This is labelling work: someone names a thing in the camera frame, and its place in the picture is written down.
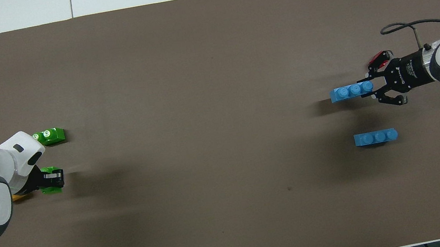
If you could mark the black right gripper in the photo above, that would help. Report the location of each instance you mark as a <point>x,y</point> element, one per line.
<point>412,70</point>

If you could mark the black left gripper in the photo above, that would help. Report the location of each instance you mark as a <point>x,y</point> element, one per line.
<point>34,181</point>

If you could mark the plain green two-stud block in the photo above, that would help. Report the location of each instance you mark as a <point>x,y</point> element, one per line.
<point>50,191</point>

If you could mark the blue three-stud block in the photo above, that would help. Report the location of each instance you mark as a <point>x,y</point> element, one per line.
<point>346,93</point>
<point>374,138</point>

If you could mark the red one-stud block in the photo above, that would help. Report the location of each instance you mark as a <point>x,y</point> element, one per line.
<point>380,55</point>

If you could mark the yellow two-stud block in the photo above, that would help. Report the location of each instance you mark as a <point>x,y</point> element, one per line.
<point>20,196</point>

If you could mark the green block with white-printed studs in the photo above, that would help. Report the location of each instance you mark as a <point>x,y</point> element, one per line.
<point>52,136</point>

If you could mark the brown table mat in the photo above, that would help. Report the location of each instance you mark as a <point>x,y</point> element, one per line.
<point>235,211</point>

